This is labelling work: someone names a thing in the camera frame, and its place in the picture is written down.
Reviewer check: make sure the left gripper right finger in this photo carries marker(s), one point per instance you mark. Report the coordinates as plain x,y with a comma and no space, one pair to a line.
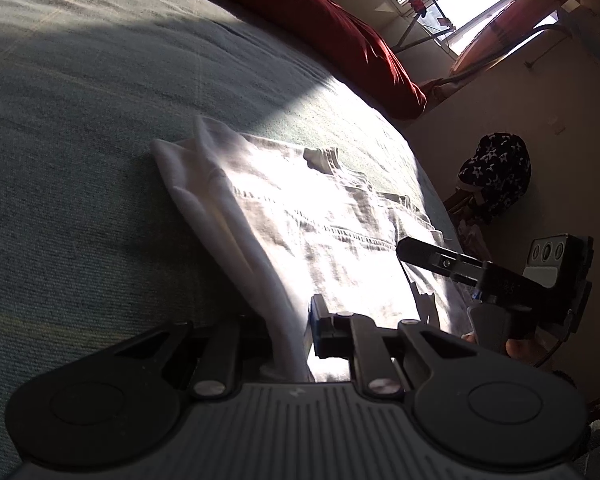
374,354

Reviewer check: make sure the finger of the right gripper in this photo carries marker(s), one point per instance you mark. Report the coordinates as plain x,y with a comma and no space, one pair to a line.
457,267

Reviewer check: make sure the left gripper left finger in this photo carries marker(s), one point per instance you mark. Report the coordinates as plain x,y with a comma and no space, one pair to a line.
218,358

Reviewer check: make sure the white t-shirt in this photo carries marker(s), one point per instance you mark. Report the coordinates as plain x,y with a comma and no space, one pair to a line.
286,223

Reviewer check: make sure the person's right hand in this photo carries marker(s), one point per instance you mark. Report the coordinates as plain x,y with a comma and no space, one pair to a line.
528,351

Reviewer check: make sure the metal drying rack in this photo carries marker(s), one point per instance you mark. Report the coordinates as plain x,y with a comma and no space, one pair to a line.
420,5

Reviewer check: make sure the red duvet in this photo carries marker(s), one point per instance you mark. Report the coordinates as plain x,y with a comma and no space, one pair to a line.
354,48

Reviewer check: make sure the pink hanging cloth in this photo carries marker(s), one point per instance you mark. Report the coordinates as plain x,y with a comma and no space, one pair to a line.
514,25

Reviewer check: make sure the green plaid bed sheet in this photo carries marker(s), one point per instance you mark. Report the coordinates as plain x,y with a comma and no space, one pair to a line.
92,248

